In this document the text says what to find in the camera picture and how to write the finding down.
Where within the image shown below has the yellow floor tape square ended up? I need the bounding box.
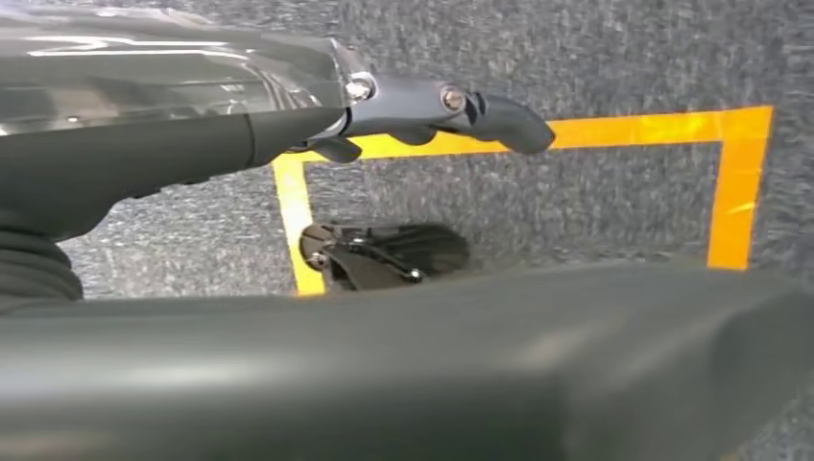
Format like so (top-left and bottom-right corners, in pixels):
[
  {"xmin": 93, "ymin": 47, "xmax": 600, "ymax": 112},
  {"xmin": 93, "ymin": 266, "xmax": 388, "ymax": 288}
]
[{"xmin": 271, "ymin": 105, "xmax": 776, "ymax": 299}]

